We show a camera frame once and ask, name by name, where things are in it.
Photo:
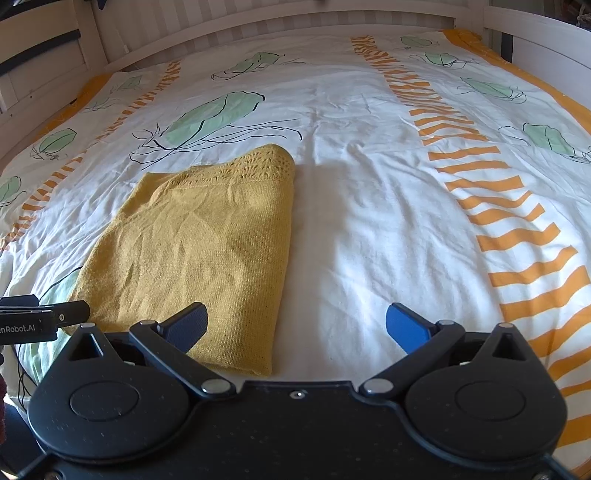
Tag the mustard yellow knit sweater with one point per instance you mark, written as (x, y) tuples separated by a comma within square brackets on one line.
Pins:
[(207, 240)]

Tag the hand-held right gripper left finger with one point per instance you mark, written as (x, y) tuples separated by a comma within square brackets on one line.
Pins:
[(187, 325)]

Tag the leaf print duvet cover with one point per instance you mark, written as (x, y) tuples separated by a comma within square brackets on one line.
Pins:
[(369, 207)]

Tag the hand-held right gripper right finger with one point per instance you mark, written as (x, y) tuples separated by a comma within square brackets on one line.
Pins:
[(408, 330)]

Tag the white wooden bed frame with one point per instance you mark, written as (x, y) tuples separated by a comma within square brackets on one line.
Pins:
[(277, 27)]

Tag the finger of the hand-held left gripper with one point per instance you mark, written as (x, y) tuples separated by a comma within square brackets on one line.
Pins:
[(69, 314), (18, 301)]

